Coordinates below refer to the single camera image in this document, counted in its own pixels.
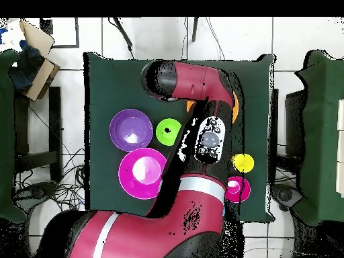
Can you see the large pink bowl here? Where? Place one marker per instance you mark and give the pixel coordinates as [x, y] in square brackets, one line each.
[134, 185]

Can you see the white box stack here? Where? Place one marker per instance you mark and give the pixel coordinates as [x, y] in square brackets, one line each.
[341, 147]

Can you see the dark blue fabric bundle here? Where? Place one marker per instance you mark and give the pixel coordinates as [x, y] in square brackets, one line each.
[24, 70]

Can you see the black square frame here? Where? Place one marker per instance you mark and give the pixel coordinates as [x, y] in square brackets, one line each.
[77, 32]

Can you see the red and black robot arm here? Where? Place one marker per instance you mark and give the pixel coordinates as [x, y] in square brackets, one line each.
[199, 78]

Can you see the small green bowl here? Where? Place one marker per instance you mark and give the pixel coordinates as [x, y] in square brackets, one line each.
[168, 138]

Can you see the green cloth covered table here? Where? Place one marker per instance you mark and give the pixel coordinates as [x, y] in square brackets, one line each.
[5, 134]
[325, 80]

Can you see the black stool frame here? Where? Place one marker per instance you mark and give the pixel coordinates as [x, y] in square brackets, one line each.
[55, 121]
[294, 121]

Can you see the large orange bowl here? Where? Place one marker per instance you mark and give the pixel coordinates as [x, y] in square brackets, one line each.
[236, 107]

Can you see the black tripod leg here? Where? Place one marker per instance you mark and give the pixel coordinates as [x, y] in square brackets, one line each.
[194, 29]
[124, 33]

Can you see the wide purple bowl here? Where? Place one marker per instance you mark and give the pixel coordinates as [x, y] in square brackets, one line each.
[129, 126]

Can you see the small crimson bowl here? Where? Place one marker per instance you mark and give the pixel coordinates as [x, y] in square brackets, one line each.
[240, 190]

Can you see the dark green table cloth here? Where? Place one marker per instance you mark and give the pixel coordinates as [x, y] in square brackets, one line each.
[115, 88]

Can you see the cardboard box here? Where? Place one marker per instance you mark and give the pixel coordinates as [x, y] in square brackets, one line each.
[43, 78]

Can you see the yellow cup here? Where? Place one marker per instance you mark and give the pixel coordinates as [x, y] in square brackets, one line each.
[244, 162]

